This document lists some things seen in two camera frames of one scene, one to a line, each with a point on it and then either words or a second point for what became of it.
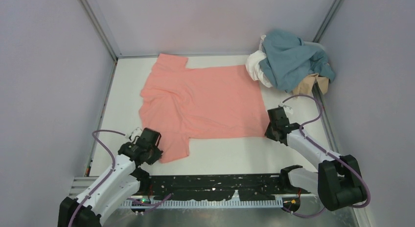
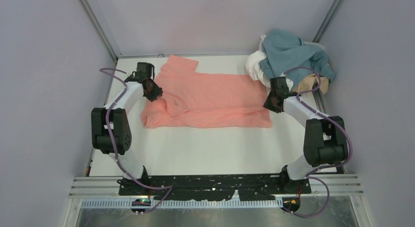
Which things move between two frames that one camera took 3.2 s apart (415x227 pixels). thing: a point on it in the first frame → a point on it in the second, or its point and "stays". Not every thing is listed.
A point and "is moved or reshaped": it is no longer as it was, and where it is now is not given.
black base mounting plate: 255,187 stays
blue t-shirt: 288,59 stays
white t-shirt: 253,67 stays
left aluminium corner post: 103,27 stays
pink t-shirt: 182,104 is moved or reshaped
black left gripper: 154,153 → 153,90
